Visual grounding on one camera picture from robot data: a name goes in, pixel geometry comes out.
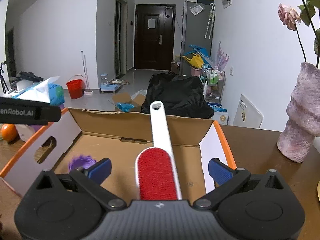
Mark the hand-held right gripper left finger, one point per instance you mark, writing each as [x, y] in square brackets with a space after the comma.
[101, 168]

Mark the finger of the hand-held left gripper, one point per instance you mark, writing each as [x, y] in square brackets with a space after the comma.
[50, 115]

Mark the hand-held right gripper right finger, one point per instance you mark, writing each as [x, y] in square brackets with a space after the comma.
[220, 172]

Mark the orange cardboard box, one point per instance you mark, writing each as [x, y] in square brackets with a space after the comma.
[110, 145]

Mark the white red lint brush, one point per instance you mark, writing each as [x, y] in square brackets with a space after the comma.
[156, 175]

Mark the white plastic jar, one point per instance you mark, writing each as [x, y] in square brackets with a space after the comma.
[25, 132]

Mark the orange fruit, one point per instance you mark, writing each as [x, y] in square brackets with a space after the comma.
[8, 132]

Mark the blue tissue pack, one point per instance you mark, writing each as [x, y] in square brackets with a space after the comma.
[40, 90]

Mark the black tripod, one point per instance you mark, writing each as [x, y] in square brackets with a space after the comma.
[3, 80]

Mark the red bucket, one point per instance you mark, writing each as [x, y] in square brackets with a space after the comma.
[75, 87]

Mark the black clutter pile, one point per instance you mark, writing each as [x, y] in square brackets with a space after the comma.
[30, 76]

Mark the white mop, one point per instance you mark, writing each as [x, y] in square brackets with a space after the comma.
[86, 80]

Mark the white flat board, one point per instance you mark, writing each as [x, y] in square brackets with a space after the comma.
[247, 113]

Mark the blue plastic gloves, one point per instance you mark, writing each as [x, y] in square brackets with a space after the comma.
[125, 107]

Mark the blue pet water dispenser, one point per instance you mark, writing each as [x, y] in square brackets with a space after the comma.
[110, 85]

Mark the small brown cardboard box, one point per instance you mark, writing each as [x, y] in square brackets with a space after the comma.
[125, 98]

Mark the black bag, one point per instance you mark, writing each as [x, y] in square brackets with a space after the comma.
[175, 95]

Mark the metal trolley with bottles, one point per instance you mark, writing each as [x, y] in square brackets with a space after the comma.
[213, 82]

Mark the pink textured vase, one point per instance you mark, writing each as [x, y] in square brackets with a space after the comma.
[302, 120]

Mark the pink feather decoration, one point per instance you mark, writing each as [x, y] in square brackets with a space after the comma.
[221, 57]

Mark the blue hangers and yellow bag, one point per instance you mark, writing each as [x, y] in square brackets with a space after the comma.
[196, 56]

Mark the dark brown door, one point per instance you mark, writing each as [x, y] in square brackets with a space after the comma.
[147, 45]

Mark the white paper on door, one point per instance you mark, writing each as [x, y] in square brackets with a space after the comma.
[151, 23]

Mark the grey refrigerator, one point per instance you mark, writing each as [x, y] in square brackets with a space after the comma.
[192, 30]

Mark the white folded umbrellas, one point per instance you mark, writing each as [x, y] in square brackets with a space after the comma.
[210, 20]

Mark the dried pink rose bouquet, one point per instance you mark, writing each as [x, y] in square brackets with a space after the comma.
[288, 17]

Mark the white wall outlet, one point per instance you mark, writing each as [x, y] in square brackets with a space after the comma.
[231, 70]

